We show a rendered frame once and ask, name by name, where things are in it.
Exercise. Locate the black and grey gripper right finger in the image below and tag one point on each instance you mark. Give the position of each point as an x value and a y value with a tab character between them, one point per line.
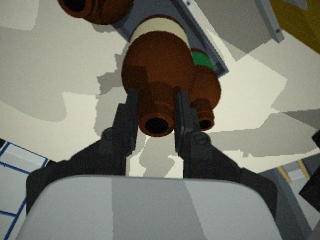
201	160

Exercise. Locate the yellow crate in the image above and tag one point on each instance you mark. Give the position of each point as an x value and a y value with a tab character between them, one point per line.
301	19

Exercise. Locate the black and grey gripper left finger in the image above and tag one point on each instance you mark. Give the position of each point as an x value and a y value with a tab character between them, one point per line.
107	156

